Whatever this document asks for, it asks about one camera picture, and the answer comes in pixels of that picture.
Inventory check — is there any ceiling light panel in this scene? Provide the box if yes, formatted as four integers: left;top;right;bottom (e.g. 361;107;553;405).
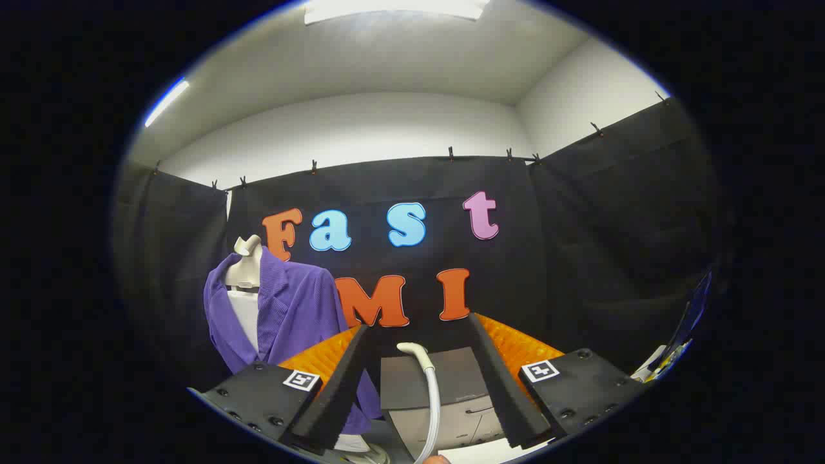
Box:
303;0;490;25

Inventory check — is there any row of black clips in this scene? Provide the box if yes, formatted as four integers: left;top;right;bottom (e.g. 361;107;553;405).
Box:
153;90;671;191

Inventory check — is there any dark computer monitor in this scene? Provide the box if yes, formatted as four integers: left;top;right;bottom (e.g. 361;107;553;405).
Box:
667;271;713;362

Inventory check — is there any purple corduroy jacket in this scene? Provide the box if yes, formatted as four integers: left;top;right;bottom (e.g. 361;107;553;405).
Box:
203;246;384;436

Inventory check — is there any white cluttered side table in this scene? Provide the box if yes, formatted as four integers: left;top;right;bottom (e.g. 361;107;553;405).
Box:
630;338;694;384

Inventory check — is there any ceiling light strip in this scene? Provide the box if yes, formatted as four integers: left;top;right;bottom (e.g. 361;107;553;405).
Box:
143;79;191;128

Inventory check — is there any cream clothes hanger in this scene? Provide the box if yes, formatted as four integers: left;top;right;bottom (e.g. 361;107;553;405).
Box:
224;235;264;291

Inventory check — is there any grey drawer cabinet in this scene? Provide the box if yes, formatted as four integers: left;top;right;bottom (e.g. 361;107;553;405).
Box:
379;347;507;455

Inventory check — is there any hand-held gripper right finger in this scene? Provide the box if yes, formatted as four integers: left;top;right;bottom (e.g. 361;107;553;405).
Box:
467;313;648;450

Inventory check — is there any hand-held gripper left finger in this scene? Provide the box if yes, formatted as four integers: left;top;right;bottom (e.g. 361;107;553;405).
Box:
188;324;371;452

